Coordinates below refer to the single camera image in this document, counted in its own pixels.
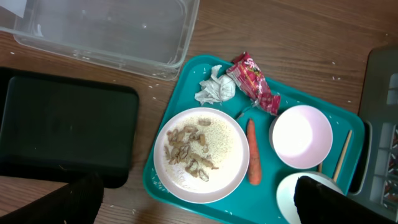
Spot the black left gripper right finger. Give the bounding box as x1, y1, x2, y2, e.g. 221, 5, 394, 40
294, 176, 393, 224

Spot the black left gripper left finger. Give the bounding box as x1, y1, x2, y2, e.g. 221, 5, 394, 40
1, 174, 104, 224

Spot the white bowl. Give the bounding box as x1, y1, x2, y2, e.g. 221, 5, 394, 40
276, 171, 343, 224

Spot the pink bowl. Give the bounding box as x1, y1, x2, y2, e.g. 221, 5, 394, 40
269, 105, 333, 169

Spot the right wooden chopstick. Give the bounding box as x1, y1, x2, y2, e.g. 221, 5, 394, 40
333, 130, 353, 182

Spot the grey dish rack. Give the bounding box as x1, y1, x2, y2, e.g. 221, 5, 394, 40
348, 45, 397, 222

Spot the orange carrot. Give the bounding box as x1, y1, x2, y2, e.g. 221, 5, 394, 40
246, 119, 262, 185

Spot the black tray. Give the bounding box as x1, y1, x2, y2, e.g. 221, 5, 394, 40
1, 67, 139, 189

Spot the teal serving tray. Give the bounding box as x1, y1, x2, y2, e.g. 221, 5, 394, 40
143, 55, 365, 223

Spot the pink plate with food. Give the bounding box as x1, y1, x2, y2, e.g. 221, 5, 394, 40
153, 108, 249, 204

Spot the red snack wrapper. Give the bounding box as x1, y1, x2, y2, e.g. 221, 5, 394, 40
226, 52, 281, 116

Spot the crumpled white tissue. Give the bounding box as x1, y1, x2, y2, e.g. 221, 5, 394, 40
194, 65, 236, 105

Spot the clear plastic bin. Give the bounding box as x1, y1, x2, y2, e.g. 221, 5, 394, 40
1, 0, 200, 80

